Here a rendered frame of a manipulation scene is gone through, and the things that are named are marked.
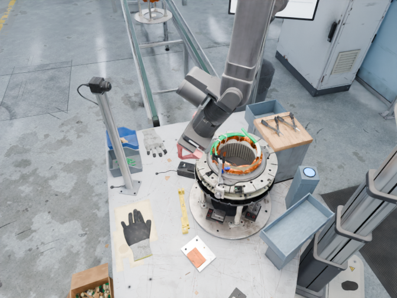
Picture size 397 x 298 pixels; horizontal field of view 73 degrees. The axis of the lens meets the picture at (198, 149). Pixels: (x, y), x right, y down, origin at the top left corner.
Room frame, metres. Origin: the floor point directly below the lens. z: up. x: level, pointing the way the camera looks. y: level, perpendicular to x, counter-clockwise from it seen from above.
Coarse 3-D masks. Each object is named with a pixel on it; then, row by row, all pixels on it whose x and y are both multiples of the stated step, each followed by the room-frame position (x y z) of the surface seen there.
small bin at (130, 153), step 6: (108, 150) 0.96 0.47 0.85; (126, 150) 0.98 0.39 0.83; (132, 150) 0.99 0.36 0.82; (138, 150) 1.00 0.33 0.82; (108, 156) 0.92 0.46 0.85; (114, 156) 0.96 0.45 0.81; (126, 156) 0.98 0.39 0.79; (132, 156) 0.98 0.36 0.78; (138, 156) 0.98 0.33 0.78; (108, 162) 0.88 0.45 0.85; (114, 162) 0.94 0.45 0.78; (138, 162) 0.94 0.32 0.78; (114, 168) 0.84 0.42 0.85; (132, 168) 0.87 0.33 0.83; (138, 168) 0.87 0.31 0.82; (114, 174) 0.84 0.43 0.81; (120, 174) 0.85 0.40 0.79
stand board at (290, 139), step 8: (288, 112) 1.02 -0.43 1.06; (256, 120) 0.96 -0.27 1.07; (264, 120) 0.96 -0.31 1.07; (288, 120) 0.96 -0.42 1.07; (296, 120) 0.96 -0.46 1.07; (264, 128) 0.90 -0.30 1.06; (280, 128) 0.90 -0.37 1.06; (288, 128) 0.90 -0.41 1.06; (264, 136) 0.86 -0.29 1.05; (272, 136) 0.85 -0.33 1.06; (280, 136) 0.85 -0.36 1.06; (288, 136) 0.85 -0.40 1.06; (296, 136) 0.85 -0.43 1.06; (304, 136) 0.85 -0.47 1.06; (272, 144) 0.80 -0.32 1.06; (280, 144) 0.80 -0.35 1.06; (288, 144) 0.80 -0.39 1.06; (296, 144) 0.81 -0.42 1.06; (304, 144) 0.82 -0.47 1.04
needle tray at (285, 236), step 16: (304, 208) 0.52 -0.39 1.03; (320, 208) 0.51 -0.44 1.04; (272, 224) 0.44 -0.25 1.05; (288, 224) 0.45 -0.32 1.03; (304, 224) 0.45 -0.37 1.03; (320, 224) 0.45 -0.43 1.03; (272, 240) 0.39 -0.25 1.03; (288, 240) 0.39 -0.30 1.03; (304, 240) 0.38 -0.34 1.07; (272, 256) 0.42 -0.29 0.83; (288, 256) 0.34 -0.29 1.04
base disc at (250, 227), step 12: (192, 192) 0.74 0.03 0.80; (192, 204) 0.67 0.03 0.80; (264, 204) 0.67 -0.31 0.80; (204, 216) 0.61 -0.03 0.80; (228, 216) 0.61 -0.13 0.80; (264, 216) 0.61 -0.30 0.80; (204, 228) 0.55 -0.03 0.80; (216, 228) 0.55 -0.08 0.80; (228, 228) 0.55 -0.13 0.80; (240, 228) 0.55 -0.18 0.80; (252, 228) 0.55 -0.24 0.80
